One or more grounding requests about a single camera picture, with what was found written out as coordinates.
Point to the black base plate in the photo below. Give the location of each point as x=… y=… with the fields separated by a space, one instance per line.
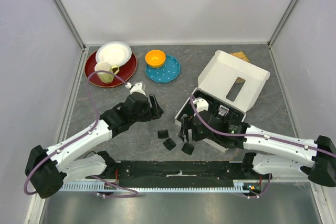
x=178 y=173

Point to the white paper plate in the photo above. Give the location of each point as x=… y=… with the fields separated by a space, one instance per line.
x=115 y=53

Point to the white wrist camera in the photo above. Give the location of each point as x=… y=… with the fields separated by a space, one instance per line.
x=198 y=104
x=138 y=87

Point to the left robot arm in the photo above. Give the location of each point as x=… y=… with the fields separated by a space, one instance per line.
x=48 y=169

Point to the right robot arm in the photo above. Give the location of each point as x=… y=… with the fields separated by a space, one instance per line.
x=267 y=152

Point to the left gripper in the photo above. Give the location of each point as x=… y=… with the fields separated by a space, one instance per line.
x=155 y=112

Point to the right aluminium frame post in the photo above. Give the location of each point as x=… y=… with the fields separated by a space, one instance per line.
x=283 y=20

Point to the black plastic tray insert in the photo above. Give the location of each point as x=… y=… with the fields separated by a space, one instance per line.
x=214 y=104

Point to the cream mug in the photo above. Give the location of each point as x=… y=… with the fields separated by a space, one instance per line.
x=104 y=71

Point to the left aluminium frame post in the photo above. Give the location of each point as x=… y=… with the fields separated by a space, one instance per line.
x=69 y=23

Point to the orange bowl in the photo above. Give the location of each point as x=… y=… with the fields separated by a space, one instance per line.
x=155 y=58

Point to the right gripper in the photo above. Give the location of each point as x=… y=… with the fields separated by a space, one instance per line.
x=185 y=127

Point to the aluminium frame post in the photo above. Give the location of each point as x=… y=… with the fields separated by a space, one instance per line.
x=69 y=23
x=283 y=20

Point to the white cardboard box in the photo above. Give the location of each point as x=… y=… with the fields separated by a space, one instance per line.
x=232 y=81

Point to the black comb attachment with brush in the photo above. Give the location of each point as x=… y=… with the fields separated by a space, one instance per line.
x=161 y=134

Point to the grey hair clipper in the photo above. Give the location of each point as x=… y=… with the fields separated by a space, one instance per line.
x=223 y=111

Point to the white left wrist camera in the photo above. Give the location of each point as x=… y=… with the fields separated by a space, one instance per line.
x=138 y=87

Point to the blue dotted plate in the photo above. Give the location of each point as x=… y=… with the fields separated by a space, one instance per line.
x=166 y=73

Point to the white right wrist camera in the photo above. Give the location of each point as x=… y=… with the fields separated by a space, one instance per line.
x=198 y=104

